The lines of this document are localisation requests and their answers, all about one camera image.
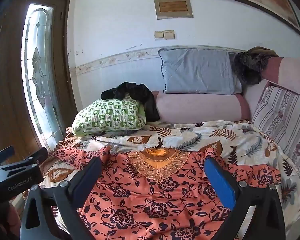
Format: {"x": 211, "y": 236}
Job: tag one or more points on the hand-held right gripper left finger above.
{"x": 83, "y": 187}

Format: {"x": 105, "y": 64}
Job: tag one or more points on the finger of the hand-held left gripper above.
{"x": 31, "y": 158}
{"x": 3, "y": 153}

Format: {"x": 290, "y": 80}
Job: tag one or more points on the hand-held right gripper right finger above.
{"x": 220, "y": 183}

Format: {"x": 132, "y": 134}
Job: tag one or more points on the orange floral dress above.
{"x": 150, "y": 200}

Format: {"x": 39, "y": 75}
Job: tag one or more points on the leaf print blanket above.
{"x": 205, "y": 135}

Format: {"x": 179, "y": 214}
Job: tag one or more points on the wooden stained glass door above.
{"x": 5, "y": 80}

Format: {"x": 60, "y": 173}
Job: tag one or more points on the green checkered pillow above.
{"x": 107, "y": 115}

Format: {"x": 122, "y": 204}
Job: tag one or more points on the pink bolster cushion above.
{"x": 197, "y": 107}

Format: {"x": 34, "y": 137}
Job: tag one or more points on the striped floral cushion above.
{"x": 285, "y": 120}

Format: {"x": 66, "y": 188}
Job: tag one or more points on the black cloth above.
{"x": 140, "y": 92}

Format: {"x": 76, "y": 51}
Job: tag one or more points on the grey pillow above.
{"x": 197, "y": 70}

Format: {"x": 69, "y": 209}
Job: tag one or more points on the dark furry cloth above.
{"x": 250, "y": 67}

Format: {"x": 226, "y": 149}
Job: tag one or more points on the pink sofa backrest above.
{"x": 286, "y": 72}

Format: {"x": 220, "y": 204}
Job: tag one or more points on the brown cloth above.
{"x": 262, "y": 51}

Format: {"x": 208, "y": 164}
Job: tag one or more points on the beige light switch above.
{"x": 169, "y": 34}
{"x": 159, "y": 35}

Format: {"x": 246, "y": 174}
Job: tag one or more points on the beige wall panel box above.
{"x": 173, "y": 7}

